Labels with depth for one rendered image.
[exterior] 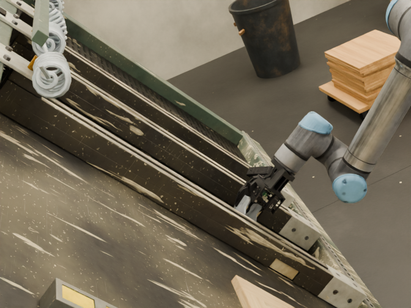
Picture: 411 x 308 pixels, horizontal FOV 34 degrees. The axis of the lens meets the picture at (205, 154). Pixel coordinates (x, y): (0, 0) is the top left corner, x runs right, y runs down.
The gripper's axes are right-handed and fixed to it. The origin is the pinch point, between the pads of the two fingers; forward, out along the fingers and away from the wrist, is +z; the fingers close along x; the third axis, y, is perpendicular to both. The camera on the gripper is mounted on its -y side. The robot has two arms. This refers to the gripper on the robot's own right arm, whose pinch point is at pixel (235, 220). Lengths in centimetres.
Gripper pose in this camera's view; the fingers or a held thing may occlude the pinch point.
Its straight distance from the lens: 179.7
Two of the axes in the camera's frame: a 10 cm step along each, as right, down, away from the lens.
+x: 7.8, 4.9, 3.9
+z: -6.0, 7.8, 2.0
